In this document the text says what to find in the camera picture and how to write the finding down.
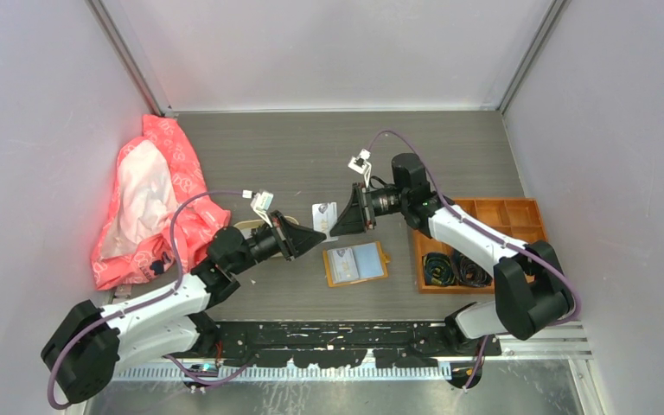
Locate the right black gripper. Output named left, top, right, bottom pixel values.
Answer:
left=330, top=182, right=408, bottom=238

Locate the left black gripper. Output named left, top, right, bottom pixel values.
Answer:
left=230, top=210, right=325, bottom=275

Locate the white patterned card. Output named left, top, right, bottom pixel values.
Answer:
left=327, top=247, right=360, bottom=284

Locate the orange leather card holder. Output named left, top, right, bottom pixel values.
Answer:
left=322, top=241, right=390, bottom=288

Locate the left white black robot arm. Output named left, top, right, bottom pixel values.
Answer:
left=41, top=211, right=326, bottom=410

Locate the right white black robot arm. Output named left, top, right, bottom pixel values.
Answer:
left=330, top=150, right=581, bottom=355

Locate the rolled dark belt left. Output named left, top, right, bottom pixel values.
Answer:
left=422, top=252, right=456, bottom=287

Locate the rolled dark belt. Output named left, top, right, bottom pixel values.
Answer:
left=452, top=251, right=493, bottom=288
left=422, top=252, right=456, bottom=287

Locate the orange wooden compartment tray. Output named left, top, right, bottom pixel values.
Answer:
left=412, top=198, right=547, bottom=295

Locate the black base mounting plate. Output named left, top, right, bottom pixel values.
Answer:
left=175, top=321, right=502, bottom=386

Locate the rolled dark belt right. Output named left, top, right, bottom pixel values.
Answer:
left=452, top=251, right=493, bottom=288

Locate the pink white crumpled cloth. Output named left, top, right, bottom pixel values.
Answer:
left=90, top=115, right=231, bottom=291

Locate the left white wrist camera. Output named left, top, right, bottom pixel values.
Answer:
left=242, top=189, right=274, bottom=223

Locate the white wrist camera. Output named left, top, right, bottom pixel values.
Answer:
left=348, top=148, right=372, bottom=187
left=242, top=189, right=274, bottom=223

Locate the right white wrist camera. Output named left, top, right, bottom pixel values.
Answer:
left=348, top=148, right=372, bottom=187

